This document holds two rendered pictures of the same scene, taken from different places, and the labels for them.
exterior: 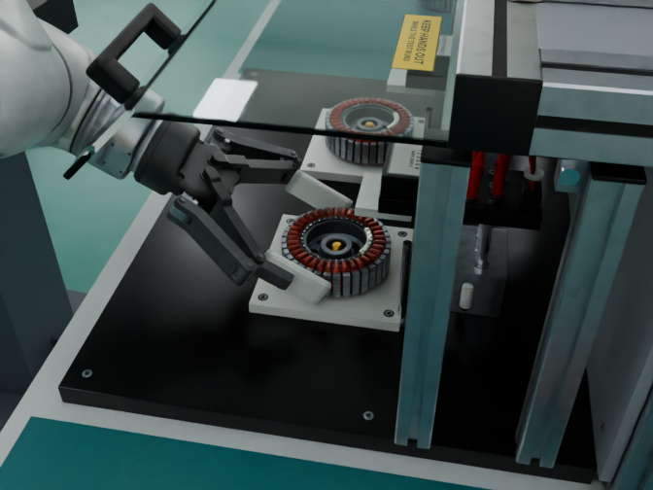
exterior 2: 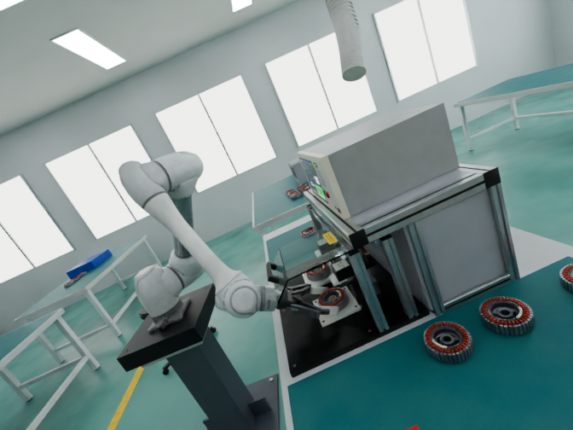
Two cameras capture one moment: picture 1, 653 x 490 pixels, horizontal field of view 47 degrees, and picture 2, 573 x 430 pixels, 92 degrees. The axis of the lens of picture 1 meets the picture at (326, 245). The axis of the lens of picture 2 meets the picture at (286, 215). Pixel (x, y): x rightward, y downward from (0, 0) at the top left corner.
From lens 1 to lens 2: 36 cm
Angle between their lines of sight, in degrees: 25
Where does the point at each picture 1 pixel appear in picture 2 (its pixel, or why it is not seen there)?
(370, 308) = (350, 308)
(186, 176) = (289, 299)
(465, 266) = not seen: hidden behind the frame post
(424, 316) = (368, 292)
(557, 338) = (397, 279)
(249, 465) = (350, 361)
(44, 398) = (286, 380)
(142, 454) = (322, 375)
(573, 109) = (372, 229)
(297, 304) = (333, 317)
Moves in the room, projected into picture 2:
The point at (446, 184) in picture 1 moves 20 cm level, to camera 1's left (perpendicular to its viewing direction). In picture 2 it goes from (356, 258) to (295, 294)
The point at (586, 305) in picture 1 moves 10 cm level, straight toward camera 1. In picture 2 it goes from (398, 268) to (408, 288)
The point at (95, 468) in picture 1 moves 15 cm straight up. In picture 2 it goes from (314, 386) to (293, 347)
